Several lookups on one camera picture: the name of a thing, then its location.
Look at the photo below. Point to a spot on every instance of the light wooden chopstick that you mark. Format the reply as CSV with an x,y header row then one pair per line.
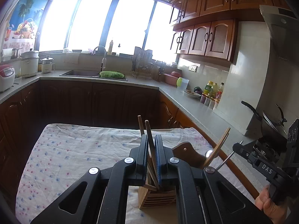
x,y
216,150

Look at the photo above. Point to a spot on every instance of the large white slow cooker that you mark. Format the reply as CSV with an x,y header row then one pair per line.
x,y
29,63

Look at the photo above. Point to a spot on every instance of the wooden upper cabinets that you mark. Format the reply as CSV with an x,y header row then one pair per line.
x,y
209,27

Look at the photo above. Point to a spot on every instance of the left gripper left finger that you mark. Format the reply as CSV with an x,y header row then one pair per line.
x,y
100,195

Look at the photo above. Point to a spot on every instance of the person right hand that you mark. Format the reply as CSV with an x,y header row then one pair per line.
x,y
276,213

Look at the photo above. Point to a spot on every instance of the small white cooker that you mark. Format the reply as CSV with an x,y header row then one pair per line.
x,y
47,64

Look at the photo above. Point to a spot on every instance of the wooden utensil holder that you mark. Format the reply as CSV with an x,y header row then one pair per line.
x,y
166,195

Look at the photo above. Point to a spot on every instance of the yellow soap bottle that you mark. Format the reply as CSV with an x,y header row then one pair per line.
x,y
110,48

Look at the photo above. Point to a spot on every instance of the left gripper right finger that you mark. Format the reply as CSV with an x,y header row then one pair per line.
x,y
203,195

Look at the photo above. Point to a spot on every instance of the yellow oil bottle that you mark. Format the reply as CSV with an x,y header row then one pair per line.
x,y
208,88

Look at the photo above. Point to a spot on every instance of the green lid white pitcher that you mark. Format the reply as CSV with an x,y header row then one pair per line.
x,y
182,83

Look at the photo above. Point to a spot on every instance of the dish drying rack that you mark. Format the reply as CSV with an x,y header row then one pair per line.
x,y
142,63

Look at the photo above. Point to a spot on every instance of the black wok with lid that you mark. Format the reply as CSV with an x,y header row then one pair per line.
x,y
268,125

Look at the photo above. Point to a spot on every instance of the pink plastic basin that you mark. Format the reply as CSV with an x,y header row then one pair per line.
x,y
172,78

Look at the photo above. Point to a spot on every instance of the floral white tablecloth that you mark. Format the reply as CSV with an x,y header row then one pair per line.
x,y
64,152

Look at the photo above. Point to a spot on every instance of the range hood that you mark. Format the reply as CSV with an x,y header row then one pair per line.
x,y
283,26

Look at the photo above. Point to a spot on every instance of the tropical fruit poster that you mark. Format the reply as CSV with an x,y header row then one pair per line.
x,y
23,25

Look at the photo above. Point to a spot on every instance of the sink faucet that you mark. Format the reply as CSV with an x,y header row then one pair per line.
x,y
101,52

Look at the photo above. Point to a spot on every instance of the steel spoon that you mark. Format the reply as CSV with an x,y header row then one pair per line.
x,y
208,153

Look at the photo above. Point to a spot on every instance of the white pink rice cooker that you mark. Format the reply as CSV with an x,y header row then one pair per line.
x,y
7,76

